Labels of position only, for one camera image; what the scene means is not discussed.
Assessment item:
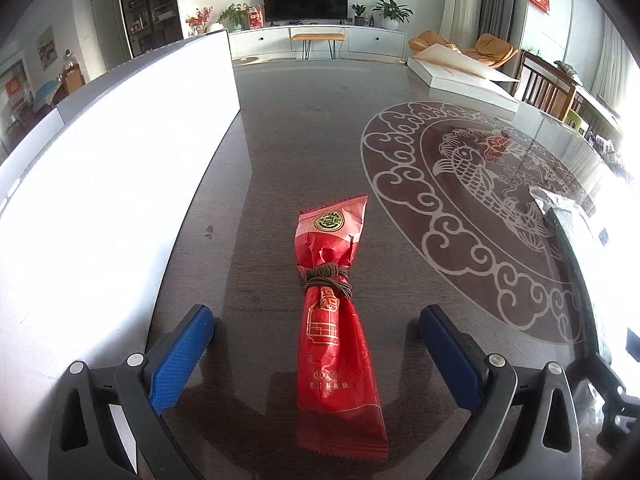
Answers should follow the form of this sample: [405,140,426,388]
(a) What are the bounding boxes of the large white box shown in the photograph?
[0,28,241,480]

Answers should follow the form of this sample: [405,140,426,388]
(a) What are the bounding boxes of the red snack packet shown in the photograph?
[296,194,390,461]

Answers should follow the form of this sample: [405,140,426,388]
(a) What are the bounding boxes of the red flowers in white vase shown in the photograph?
[185,7,223,36]

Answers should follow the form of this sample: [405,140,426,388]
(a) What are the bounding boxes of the white television cabinet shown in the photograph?
[227,24,407,59]

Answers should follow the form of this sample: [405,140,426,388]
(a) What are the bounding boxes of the orange lounge chair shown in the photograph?
[409,31,518,68]

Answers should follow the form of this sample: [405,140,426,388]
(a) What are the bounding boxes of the grey curtain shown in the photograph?
[480,0,531,53]

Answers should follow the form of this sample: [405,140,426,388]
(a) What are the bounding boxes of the white curtain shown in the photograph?
[440,0,485,41]

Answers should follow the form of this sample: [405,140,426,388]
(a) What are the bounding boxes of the brown elastic hair tie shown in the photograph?
[299,262,354,297]

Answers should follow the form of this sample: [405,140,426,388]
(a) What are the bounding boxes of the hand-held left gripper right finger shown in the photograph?
[419,305,582,480]

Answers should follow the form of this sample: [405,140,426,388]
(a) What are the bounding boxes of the cluttered wooden sideboard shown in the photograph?
[555,60,640,161]

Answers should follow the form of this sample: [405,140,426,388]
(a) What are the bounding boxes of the dark glass display cabinet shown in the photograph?
[116,0,182,59]

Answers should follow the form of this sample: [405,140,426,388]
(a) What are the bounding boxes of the green potted plant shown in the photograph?
[217,3,249,31]

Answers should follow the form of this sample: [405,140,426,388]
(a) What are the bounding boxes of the wooden chair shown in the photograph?
[515,50,576,111]

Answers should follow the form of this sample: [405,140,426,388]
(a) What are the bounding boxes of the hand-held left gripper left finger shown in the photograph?
[47,304,215,480]

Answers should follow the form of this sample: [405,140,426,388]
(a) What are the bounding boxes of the flat white box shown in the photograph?
[406,43,521,121]

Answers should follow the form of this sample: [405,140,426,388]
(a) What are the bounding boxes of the wooden bench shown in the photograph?
[291,32,347,59]

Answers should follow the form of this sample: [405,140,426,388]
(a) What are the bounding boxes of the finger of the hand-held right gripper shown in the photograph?
[575,352,628,411]

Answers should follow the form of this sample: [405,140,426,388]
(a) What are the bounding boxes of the framed wall picture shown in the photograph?
[37,25,57,71]

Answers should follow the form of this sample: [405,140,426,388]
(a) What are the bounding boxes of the blue folding fan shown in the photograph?
[30,77,58,111]

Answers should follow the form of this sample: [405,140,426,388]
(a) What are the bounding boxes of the black television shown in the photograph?
[262,0,349,25]

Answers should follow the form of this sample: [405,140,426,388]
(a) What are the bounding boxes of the large plant in white pot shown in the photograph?
[371,0,414,31]

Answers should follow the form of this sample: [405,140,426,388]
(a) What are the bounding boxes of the clear plastic packet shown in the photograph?
[530,185,640,366]

